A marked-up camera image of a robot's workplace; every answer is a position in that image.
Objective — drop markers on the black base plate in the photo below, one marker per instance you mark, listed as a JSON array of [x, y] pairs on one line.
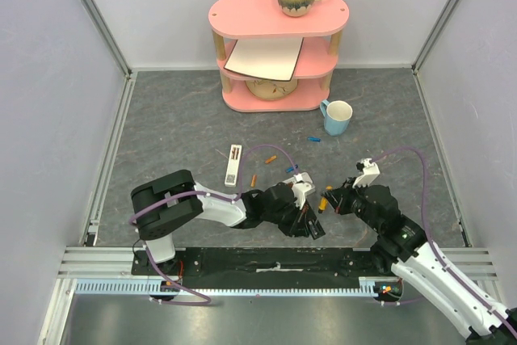
[[204, 267]]

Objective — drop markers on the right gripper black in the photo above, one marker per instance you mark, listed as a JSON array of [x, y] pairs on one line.
[[344, 197]]

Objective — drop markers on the beige floral bowl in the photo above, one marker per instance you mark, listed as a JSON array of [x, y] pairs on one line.
[[271, 90]]

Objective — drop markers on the light blue mug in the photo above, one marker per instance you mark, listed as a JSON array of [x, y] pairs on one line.
[[337, 116]]

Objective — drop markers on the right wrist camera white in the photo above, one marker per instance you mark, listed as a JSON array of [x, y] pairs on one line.
[[368, 172]]

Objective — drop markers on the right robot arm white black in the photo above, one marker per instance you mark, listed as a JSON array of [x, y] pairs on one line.
[[403, 248]]

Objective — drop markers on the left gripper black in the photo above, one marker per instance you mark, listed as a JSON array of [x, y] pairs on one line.
[[297, 227]]

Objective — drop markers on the black remote control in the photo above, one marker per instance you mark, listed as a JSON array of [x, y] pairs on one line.
[[314, 228]]

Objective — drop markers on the pink three tier shelf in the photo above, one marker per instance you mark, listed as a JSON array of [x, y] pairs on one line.
[[321, 29]]

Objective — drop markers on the blue slotted cable duct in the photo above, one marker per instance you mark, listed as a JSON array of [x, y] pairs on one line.
[[364, 287]]

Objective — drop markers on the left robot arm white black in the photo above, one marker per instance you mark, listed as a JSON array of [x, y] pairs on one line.
[[164, 205]]

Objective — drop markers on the orange battery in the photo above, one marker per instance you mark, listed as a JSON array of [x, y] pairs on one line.
[[253, 181], [271, 159]]

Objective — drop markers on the white board black edge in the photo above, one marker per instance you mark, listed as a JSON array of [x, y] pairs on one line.
[[265, 58]]

